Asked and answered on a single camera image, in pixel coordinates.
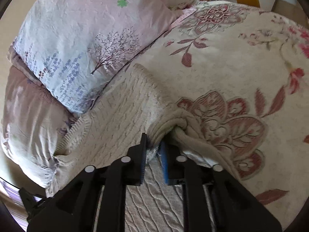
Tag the beige cable knit sweater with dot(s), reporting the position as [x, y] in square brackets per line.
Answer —
[136, 103]

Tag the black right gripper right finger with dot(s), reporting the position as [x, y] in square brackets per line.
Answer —
[178, 169]

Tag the floral cream bedspread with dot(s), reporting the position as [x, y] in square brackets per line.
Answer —
[242, 72]

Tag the pink tree print pillow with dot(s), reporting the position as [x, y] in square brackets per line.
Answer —
[75, 47]

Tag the mauve lower pillow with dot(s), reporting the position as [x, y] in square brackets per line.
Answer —
[33, 123]

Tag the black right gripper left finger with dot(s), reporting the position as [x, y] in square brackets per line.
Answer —
[127, 170]

